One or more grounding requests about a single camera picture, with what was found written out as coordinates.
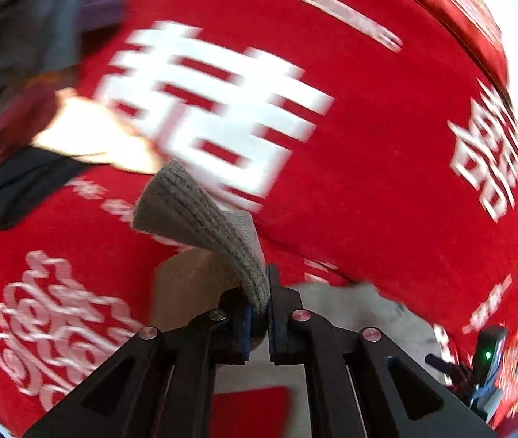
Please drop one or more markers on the grey knit sweater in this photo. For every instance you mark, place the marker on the grey knit sweater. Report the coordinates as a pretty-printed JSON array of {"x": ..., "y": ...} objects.
[{"x": 222, "y": 252}]

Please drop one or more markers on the red wedding bed cover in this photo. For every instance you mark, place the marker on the red wedding bed cover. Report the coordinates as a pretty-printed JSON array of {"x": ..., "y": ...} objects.
[{"x": 369, "y": 141}]

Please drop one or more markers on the pile of dark clothes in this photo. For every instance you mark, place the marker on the pile of dark clothes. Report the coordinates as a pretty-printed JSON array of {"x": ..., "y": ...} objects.
[{"x": 49, "y": 132}]

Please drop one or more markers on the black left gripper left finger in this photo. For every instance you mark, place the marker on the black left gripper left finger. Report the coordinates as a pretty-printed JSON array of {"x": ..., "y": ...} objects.
[{"x": 158, "y": 384}]

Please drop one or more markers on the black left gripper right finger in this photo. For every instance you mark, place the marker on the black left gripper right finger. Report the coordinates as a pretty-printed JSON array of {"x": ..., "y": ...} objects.
[{"x": 361, "y": 384}]

